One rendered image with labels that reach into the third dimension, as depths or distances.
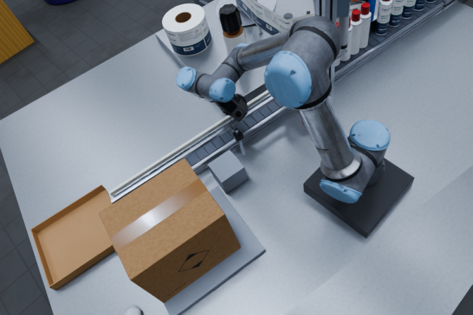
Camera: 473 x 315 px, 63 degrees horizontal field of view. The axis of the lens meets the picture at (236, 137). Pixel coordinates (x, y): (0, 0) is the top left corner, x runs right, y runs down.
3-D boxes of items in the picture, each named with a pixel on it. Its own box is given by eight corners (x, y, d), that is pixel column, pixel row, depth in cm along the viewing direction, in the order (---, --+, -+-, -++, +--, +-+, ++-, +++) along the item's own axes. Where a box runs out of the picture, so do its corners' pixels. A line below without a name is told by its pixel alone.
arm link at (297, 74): (381, 174, 117) (328, 24, 83) (360, 214, 111) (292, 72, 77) (346, 164, 125) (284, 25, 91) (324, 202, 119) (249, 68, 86)
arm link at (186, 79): (187, 91, 120) (169, 85, 125) (209, 101, 129) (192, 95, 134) (196, 67, 120) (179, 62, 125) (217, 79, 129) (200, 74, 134)
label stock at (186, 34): (207, 55, 181) (199, 30, 169) (167, 56, 185) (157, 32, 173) (215, 27, 192) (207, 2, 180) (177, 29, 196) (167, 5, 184)
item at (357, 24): (352, 45, 167) (356, 5, 151) (362, 51, 164) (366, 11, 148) (343, 51, 166) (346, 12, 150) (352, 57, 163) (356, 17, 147)
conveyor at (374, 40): (426, 0, 181) (428, -7, 178) (440, 8, 177) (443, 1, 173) (117, 200, 148) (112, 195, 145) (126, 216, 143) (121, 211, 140)
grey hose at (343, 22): (343, 41, 142) (345, -9, 126) (349, 46, 140) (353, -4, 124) (335, 46, 142) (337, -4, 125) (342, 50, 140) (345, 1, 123)
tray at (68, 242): (105, 188, 153) (101, 184, 150) (131, 239, 139) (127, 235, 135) (36, 233, 147) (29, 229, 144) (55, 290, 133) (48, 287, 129)
